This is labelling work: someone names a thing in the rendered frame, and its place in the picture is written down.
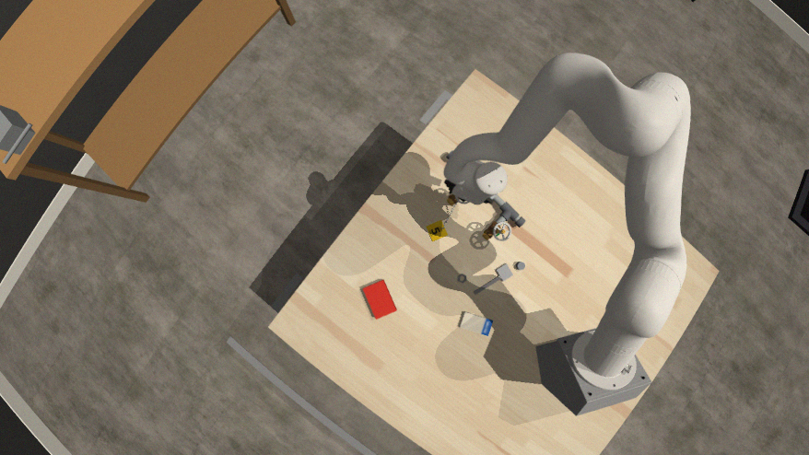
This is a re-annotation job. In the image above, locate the red flat block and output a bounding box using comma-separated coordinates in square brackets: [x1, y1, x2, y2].
[363, 279, 397, 320]

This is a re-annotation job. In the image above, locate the grey pipe manifold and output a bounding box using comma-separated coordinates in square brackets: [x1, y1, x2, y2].
[447, 194, 526, 241]

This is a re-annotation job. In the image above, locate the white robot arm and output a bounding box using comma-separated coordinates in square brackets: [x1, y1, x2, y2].
[443, 52, 691, 391]

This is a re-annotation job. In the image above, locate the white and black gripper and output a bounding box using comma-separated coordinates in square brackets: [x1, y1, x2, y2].
[444, 180, 494, 205]

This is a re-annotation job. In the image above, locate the yellow square tag on metal chain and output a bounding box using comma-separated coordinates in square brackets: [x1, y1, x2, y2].
[427, 218, 449, 241]

